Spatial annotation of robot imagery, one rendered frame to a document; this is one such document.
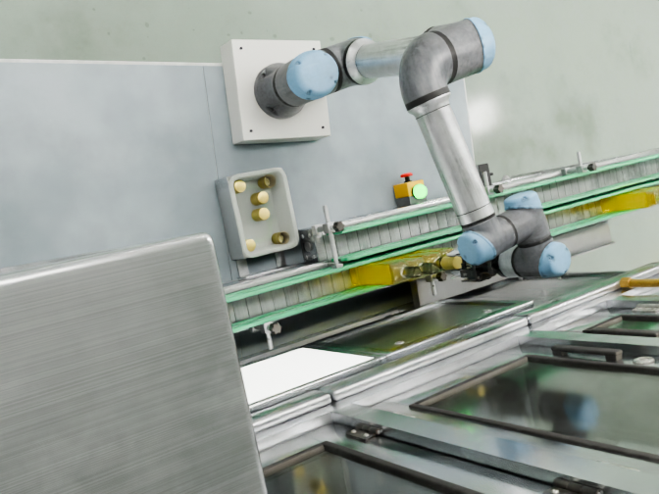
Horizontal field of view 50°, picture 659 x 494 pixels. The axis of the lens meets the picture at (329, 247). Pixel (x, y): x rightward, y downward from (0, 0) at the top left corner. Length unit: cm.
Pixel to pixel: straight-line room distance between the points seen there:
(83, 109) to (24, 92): 14
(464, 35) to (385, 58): 26
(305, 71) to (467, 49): 45
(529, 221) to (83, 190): 105
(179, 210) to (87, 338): 151
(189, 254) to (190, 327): 4
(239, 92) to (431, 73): 66
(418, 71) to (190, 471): 115
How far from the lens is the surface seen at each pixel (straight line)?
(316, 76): 180
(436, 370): 145
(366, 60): 179
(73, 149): 184
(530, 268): 161
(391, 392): 139
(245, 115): 194
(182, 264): 41
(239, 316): 182
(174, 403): 42
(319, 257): 192
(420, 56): 148
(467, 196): 147
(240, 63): 197
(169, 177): 190
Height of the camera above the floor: 252
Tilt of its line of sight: 57 degrees down
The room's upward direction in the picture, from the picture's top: 85 degrees clockwise
